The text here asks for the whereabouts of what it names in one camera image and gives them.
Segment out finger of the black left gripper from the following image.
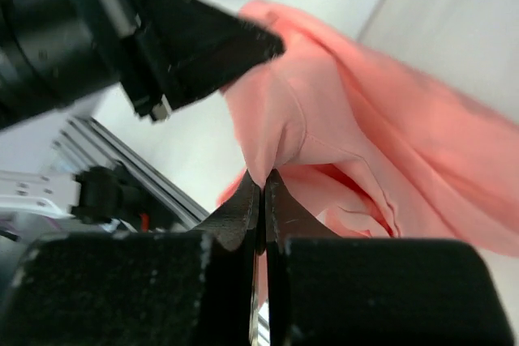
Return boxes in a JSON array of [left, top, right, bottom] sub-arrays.
[[125, 0, 285, 110]]

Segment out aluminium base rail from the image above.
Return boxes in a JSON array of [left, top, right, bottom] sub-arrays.
[[41, 117, 209, 232]]

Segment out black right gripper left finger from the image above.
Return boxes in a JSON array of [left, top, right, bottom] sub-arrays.
[[190, 171, 260, 252]]

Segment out pink pleated skirt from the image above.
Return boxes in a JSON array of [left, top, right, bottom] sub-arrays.
[[217, 0, 519, 306]]

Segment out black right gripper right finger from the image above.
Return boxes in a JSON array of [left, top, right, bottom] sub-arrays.
[[264, 170, 339, 254]]

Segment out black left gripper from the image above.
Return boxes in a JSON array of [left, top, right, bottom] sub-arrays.
[[1, 0, 170, 130]]

